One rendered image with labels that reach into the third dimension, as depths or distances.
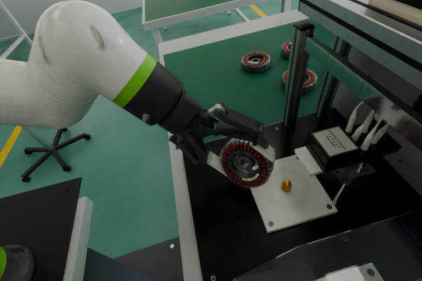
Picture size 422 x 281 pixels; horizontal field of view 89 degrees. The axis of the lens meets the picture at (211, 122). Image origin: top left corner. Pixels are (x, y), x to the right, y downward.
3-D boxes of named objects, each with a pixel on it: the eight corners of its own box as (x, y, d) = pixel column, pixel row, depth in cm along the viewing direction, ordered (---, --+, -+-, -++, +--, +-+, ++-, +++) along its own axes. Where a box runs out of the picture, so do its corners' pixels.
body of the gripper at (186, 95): (188, 78, 36) (225, 109, 41) (161, 101, 41) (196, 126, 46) (177, 109, 31) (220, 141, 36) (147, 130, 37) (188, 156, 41)
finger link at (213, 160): (208, 162, 46) (206, 163, 46) (230, 176, 49) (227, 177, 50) (210, 150, 48) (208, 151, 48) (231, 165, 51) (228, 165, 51)
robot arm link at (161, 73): (111, 120, 33) (140, 92, 27) (139, 74, 41) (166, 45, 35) (144, 140, 36) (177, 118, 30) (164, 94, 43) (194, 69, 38)
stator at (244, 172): (216, 145, 50) (209, 152, 48) (255, 126, 44) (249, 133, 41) (242, 184, 51) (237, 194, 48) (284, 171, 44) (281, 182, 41)
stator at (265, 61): (247, 57, 94) (247, 49, 91) (273, 60, 89) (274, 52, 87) (237, 71, 88) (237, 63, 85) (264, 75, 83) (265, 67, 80)
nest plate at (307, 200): (267, 233, 44) (267, 231, 43) (243, 171, 54) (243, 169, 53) (336, 212, 44) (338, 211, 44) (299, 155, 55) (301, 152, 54)
